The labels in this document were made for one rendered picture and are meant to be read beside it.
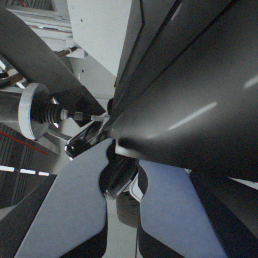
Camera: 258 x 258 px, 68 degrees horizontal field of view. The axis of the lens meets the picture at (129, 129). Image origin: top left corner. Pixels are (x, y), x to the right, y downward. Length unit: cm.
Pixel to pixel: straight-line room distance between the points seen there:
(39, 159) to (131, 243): 794
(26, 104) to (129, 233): 724
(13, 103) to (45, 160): 1272
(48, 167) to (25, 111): 1263
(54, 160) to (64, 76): 1246
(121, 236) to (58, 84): 717
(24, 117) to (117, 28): 36
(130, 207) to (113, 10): 46
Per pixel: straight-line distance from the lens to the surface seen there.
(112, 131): 17
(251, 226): 29
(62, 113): 25
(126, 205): 48
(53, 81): 35
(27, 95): 24
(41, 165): 1300
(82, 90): 37
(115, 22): 53
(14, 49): 35
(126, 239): 744
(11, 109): 26
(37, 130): 26
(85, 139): 29
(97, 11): 57
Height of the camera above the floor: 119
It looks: 4 degrees down
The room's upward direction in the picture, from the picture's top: 84 degrees counter-clockwise
